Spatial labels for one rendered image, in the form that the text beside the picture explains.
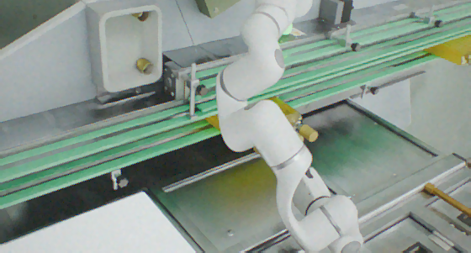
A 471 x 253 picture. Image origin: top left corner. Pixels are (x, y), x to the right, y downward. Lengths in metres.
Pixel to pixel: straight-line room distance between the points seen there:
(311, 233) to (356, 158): 0.69
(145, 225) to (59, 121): 0.35
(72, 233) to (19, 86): 0.40
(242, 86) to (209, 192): 0.46
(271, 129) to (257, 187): 0.49
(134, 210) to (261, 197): 0.35
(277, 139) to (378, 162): 0.77
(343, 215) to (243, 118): 0.28
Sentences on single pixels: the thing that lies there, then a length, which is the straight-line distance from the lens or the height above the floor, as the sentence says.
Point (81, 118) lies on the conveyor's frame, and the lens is 1.42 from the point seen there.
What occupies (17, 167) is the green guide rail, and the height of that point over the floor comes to 0.94.
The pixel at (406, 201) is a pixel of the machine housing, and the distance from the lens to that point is 1.59.
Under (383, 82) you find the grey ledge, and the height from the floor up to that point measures 0.88.
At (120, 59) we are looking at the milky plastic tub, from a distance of 1.47.
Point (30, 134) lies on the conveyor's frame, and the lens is 1.38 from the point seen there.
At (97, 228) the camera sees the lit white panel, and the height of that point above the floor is 1.06.
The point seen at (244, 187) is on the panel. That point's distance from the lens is 1.47.
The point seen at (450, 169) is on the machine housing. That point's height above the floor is 1.39.
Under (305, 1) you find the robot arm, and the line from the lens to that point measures 1.28.
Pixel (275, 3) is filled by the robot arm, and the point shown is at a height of 1.17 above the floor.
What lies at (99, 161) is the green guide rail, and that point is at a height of 0.92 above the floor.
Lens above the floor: 1.98
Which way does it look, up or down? 42 degrees down
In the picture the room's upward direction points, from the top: 128 degrees clockwise
